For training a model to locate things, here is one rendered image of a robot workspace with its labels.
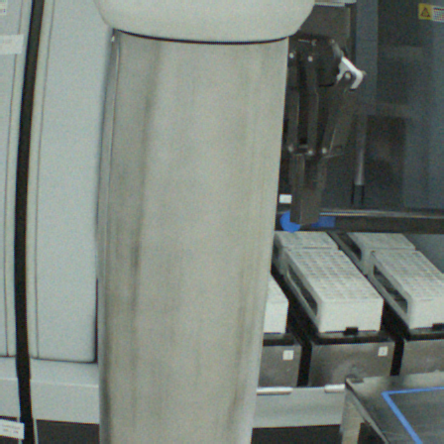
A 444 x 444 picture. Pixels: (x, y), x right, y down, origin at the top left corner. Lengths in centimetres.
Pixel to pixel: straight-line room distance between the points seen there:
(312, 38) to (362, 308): 73
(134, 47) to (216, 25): 5
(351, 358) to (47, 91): 61
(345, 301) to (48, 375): 47
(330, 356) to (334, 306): 8
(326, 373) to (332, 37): 77
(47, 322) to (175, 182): 124
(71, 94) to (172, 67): 116
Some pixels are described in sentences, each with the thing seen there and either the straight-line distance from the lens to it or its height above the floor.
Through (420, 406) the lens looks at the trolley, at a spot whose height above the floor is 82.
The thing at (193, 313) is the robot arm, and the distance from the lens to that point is 71.
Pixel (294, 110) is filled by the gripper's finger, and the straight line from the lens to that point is 128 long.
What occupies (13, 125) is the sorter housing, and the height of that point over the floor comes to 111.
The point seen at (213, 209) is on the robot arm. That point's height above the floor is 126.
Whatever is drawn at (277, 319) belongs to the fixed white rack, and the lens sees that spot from 188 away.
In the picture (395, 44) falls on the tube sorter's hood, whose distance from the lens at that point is 188.
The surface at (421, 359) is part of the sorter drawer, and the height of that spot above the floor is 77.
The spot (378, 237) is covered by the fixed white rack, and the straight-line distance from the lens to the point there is 230.
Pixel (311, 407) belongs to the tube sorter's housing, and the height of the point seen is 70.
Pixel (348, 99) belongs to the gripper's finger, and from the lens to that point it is 125.
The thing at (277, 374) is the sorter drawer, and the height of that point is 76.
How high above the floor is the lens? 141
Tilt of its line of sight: 14 degrees down
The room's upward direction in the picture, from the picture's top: 4 degrees clockwise
